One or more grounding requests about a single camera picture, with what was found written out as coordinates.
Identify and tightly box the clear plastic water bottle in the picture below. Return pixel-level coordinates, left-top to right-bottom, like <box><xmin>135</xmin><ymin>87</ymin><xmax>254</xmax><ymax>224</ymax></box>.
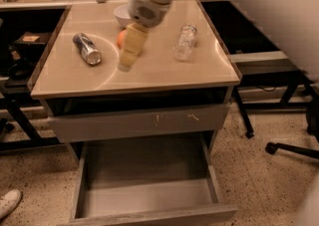
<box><xmin>174</xmin><ymin>23</ymin><xmax>197</xmax><ymax>62</ymax></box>

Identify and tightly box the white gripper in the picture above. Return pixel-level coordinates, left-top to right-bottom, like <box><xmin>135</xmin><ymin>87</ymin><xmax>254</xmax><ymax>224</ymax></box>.
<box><xmin>118</xmin><ymin>0</ymin><xmax>171</xmax><ymax>71</ymax></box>

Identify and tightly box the orange fruit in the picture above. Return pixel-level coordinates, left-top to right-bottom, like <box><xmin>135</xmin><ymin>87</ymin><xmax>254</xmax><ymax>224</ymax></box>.
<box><xmin>117</xmin><ymin>29</ymin><xmax>127</xmax><ymax>49</ymax></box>

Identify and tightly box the silver blue redbull can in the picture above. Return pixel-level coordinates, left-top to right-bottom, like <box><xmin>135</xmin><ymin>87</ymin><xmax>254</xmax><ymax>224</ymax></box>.
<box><xmin>73</xmin><ymin>33</ymin><xmax>102</xmax><ymax>66</ymax></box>

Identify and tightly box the black office chair base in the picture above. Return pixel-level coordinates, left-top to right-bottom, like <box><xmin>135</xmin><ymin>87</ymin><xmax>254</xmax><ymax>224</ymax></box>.
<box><xmin>265</xmin><ymin>96</ymin><xmax>319</xmax><ymax>159</ymax></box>

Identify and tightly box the open grey middle drawer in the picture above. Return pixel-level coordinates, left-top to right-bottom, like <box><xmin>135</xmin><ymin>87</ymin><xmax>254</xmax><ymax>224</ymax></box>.
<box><xmin>66</xmin><ymin>134</ymin><xmax>237</xmax><ymax>226</ymax></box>

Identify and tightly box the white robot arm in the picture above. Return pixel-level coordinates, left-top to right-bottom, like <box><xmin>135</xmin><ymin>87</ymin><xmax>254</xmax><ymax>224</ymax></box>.
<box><xmin>120</xmin><ymin>0</ymin><xmax>319</xmax><ymax>84</ymax></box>

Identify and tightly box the grey drawer cabinet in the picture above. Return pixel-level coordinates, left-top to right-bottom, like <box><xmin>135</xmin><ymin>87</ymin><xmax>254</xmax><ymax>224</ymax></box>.
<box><xmin>27</xmin><ymin>0</ymin><xmax>242</xmax><ymax>226</ymax></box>

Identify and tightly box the black box with label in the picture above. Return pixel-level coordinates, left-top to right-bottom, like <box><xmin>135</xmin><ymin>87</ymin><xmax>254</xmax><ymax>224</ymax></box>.
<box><xmin>13</xmin><ymin>32</ymin><xmax>52</xmax><ymax>50</ymax></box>

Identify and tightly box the white shoe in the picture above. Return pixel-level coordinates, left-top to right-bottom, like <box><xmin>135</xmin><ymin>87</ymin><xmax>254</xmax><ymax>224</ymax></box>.
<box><xmin>0</xmin><ymin>189</ymin><xmax>22</xmax><ymax>219</ymax></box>

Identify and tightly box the white ceramic bowl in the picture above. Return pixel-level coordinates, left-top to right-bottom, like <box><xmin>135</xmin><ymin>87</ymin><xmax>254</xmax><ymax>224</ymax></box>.
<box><xmin>114</xmin><ymin>4</ymin><xmax>134</xmax><ymax>28</ymax></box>

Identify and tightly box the closed grey top drawer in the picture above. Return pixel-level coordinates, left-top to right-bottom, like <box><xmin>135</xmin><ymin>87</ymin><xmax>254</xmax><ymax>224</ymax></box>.
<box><xmin>48</xmin><ymin>104</ymin><xmax>229</xmax><ymax>142</ymax></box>

